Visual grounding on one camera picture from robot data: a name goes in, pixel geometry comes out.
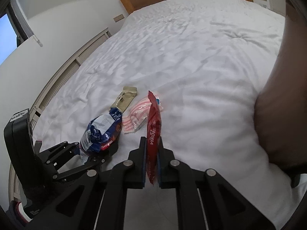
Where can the person forearm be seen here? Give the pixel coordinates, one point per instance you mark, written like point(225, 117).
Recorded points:
point(280, 109)

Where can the wall switch plate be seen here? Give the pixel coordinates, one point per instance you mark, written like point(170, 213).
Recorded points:
point(118, 18)

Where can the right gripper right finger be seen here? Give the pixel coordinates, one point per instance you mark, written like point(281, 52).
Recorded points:
point(170, 171)

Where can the pink striped candy packet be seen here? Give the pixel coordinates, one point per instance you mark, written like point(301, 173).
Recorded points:
point(141, 111)

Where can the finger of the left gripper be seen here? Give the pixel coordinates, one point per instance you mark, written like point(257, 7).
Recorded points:
point(59, 154)
point(75, 171)

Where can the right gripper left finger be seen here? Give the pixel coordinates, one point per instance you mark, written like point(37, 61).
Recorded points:
point(131, 173)

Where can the blue white snack packet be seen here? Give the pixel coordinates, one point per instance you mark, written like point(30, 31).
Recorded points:
point(100, 133)

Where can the red snack packet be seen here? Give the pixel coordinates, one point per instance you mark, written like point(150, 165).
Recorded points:
point(153, 136)

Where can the cream slatted radiator cover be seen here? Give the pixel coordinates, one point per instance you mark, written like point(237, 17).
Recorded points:
point(69, 67)

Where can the white bed duvet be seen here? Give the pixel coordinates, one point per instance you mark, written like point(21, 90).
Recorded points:
point(207, 60)

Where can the olive gold snack packet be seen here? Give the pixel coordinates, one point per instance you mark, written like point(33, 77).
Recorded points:
point(124, 99)

